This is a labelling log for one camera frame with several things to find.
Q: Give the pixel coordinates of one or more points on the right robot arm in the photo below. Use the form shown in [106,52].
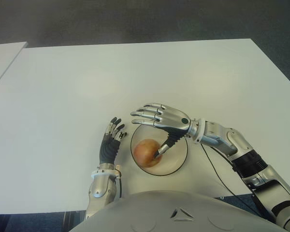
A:
[263,176]

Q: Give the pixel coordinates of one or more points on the white plate with black rim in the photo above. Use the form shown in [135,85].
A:
[176,157]

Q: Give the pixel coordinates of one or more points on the grey robot torso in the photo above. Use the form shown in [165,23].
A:
[178,212]

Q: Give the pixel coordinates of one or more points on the white side table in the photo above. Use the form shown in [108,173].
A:
[2,60]

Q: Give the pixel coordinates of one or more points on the red yellow apple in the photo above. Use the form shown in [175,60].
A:
[145,152]

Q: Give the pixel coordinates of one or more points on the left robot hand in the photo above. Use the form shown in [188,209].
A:
[108,151]

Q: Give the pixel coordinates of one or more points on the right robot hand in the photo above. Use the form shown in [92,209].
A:
[174,120]

